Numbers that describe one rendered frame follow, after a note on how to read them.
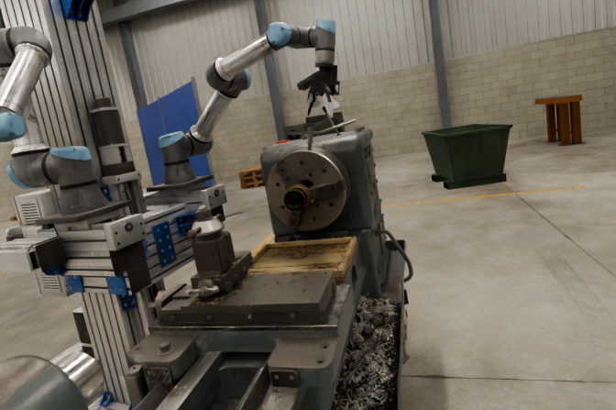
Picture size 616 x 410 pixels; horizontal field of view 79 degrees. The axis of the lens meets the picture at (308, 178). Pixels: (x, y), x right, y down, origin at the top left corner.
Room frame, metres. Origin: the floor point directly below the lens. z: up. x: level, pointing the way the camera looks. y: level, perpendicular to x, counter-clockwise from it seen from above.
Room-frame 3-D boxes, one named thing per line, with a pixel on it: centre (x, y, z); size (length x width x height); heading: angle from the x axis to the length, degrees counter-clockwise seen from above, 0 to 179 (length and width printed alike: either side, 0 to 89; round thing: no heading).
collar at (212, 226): (0.88, 0.26, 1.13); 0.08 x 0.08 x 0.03
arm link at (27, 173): (1.35, 0.95, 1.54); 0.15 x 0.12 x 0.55; 87
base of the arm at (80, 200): (1.34, 0.81, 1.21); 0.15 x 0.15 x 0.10
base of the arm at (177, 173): (1.79, 0.61, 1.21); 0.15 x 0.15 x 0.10
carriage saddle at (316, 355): (0.81, 0.20, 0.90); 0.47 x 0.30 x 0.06; 74
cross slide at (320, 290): (0.86, 0.20, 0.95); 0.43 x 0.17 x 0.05; 74
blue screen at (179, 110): (7.84, 2.72, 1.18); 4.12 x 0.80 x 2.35; 35
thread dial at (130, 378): (0.74, 0.43, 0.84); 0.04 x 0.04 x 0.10; 74
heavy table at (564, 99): (8.45, -5.80, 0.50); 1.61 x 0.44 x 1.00; 164
